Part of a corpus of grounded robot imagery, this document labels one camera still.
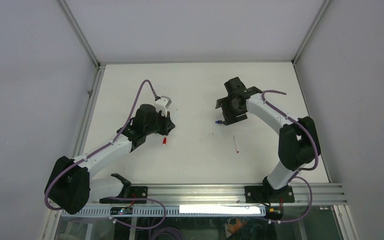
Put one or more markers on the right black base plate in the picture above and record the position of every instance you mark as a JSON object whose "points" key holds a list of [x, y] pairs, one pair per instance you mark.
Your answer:
{"points": [[264, 194]]}

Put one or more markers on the white slotted cable duct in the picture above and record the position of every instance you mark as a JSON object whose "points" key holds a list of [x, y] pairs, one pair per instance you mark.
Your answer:
{"points": [[185, 210]]}

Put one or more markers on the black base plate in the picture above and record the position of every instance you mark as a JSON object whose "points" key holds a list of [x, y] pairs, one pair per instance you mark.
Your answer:
{"points": [[131, 192], [264, 194]]}

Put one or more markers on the aluminium mounting rail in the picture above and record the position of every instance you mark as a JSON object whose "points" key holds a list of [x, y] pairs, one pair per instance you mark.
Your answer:
{"points": [[296, 194]]}

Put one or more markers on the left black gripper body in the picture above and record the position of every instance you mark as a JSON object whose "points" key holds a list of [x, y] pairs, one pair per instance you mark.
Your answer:
{"points": [[159, 125]]}

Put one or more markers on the white red-tip pen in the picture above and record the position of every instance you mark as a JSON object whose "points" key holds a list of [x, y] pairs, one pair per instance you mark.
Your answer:
{"points": [[235, 144]]}

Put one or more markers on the orange object under table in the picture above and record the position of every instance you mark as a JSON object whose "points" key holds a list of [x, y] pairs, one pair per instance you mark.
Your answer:
{"points": [[234, 224]]}

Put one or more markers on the white blue-tip pen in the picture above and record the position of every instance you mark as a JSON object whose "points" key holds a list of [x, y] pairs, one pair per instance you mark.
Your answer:
{"points": [[174, 116]]}

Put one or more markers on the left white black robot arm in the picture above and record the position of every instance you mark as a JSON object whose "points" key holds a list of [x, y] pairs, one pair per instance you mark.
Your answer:
{"points": [[72, 183]]}

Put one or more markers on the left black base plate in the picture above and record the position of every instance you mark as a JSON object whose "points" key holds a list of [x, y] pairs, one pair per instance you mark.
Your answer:
{"points": [[131, 192]]}

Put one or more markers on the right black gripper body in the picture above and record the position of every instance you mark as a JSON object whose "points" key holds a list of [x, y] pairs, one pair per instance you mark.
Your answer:
{"points": [[230, 114]]}

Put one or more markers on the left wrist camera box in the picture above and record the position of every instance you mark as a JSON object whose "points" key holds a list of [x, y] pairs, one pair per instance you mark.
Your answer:
{"points": [[162, 104]]}

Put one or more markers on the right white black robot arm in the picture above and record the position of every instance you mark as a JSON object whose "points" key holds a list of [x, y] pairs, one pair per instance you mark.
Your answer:
{"points": [[298, 143]]}

